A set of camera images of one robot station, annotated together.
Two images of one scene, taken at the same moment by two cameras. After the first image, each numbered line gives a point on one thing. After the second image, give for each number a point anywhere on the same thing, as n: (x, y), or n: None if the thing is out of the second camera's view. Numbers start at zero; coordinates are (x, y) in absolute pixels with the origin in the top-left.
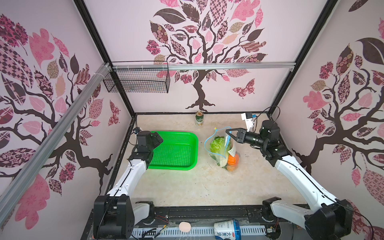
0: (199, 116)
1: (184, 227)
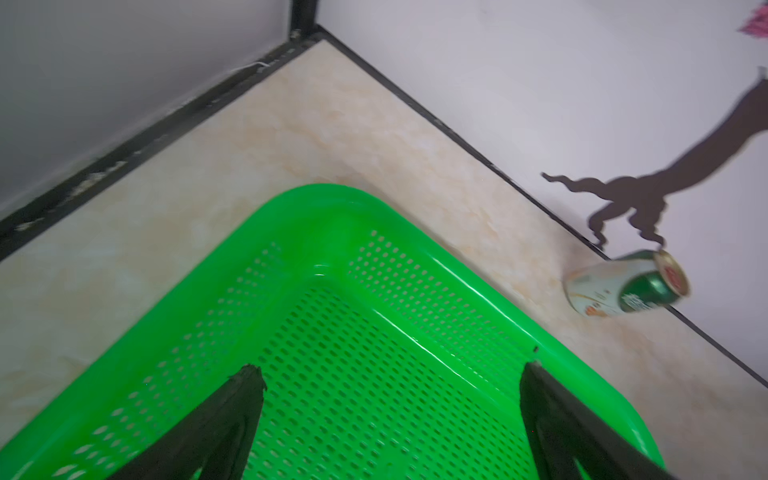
0: (628, 282)
1: None
